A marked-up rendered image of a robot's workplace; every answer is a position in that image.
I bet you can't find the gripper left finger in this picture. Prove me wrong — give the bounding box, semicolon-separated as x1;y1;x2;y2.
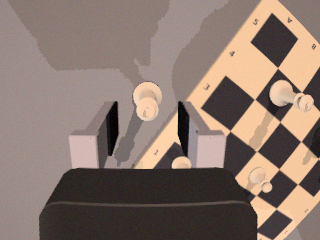
69;101;119;169

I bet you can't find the white pawn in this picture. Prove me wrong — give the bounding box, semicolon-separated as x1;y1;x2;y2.
172;156;191;168
249;167;272;193

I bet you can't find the chessboard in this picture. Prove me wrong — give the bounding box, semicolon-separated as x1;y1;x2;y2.
133;0;320;240

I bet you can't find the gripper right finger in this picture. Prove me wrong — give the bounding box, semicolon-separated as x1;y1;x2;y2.
177;101;227;168

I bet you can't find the black pawn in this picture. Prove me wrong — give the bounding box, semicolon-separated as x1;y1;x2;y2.
314;127;320;143

